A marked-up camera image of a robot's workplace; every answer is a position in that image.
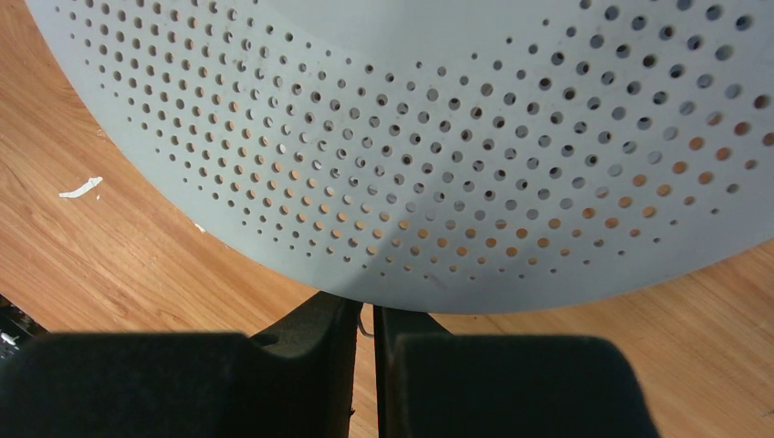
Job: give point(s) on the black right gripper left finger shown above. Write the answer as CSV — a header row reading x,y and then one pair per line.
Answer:
x,y
292,379

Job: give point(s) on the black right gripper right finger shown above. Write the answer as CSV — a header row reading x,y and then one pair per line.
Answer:
x,y
433,383

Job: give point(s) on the grey perforated cable spool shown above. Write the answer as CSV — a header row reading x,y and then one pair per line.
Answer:
x,y
443,156

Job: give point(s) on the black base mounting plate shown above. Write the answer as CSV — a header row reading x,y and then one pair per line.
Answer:
x,y
17,328

